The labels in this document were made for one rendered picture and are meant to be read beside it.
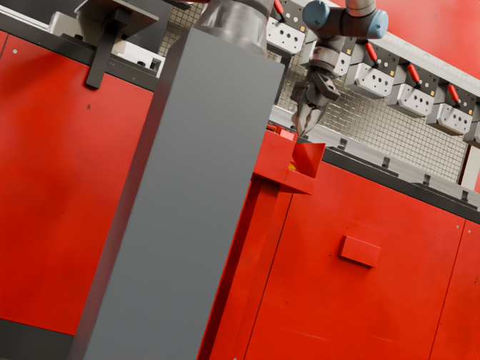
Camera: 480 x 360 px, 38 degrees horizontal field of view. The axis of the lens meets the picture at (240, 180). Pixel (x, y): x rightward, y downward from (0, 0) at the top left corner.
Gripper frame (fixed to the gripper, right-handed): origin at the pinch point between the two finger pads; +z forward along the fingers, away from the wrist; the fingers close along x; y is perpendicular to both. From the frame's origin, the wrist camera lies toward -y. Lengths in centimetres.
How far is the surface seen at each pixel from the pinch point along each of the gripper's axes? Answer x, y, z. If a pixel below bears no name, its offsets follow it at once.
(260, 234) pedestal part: 4.1, -3.4, 30.6
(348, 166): -36.4, 25.3, 0.3
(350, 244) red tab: -44, 21, 25
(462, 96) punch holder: -85, 38, -43
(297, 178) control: 0.9, -6.8, 13.0
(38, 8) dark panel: 64, 97, -18
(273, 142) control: 11.1, -6.2, 6.4
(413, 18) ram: -54, 41, -62
